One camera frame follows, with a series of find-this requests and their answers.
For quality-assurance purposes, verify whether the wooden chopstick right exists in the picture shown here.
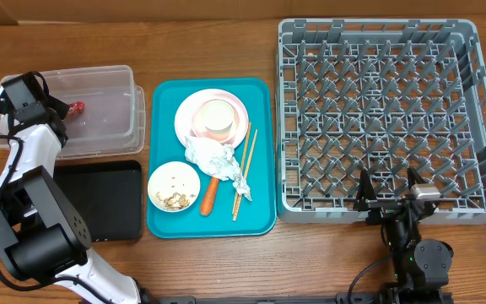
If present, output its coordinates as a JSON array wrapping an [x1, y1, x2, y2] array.
[[232, 129, 258, 221]]

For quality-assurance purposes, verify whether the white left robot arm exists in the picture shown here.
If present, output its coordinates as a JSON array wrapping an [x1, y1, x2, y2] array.
[[0, 97, 155, 303]]

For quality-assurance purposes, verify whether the white bowl with food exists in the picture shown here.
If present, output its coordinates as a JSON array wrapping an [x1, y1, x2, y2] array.
[[147, 161, 201, 213]]

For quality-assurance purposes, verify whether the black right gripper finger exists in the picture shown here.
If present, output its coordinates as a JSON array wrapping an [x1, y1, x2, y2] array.
[[356, 169, 376, 202], [408, 166, 426, 186]]

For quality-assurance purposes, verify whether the white napkin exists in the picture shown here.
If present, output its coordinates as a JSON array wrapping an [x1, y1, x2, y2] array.
[[185, 136, 252, 201]]

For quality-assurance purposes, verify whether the teal plastic tray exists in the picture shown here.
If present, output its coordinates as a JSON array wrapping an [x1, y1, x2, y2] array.
[[146, 78, 277, 239]]

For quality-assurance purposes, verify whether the pink plate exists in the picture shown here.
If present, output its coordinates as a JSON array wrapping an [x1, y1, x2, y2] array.
[[175, 89, 249, 148]]

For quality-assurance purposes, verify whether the black tray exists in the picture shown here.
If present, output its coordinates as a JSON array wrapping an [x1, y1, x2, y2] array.
[[54, 160, 143, 242]]

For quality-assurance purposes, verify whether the grey dishwasher rack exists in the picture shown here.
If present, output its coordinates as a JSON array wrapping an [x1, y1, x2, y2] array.
[[276, 19, 486, 225]]

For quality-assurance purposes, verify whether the white cup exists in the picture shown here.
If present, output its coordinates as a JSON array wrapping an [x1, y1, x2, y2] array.
[[200, 100, 234, 132]]

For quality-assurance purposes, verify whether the orange carrot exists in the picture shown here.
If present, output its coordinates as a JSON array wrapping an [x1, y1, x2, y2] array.
[[200, 177, 219, 217]]

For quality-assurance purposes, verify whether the clear plastic bin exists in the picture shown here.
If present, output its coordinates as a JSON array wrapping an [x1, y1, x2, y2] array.
[[0, 64, 147, 161]]

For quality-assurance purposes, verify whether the red snack wrapper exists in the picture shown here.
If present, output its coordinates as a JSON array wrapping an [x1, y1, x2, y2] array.
[[67, 101, 85, 117]]

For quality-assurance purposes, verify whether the pink shallow bowl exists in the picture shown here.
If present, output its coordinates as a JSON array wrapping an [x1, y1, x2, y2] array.
[[192, 100, 239, 143]]

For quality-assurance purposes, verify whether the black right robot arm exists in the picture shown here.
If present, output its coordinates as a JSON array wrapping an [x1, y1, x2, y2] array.
[[347, 167, 454, 303]]

